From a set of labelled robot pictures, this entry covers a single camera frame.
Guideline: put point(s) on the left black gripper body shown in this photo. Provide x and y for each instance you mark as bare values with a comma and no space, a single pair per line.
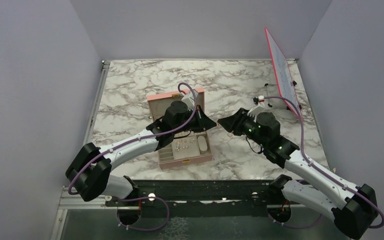
195,124

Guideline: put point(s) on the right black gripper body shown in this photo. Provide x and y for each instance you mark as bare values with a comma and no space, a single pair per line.
246,124

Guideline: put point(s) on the pink jewelry box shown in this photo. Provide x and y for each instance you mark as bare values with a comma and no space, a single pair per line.
184,149

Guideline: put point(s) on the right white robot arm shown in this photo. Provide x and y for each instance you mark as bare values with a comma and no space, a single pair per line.
352,208

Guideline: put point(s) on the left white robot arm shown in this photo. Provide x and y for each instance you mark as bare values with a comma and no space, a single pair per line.
90,171

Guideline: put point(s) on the beige watch pillow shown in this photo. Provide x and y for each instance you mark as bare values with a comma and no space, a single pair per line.
202,144

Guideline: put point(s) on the black metal base rail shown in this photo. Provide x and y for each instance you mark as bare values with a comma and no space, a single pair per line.
186,198

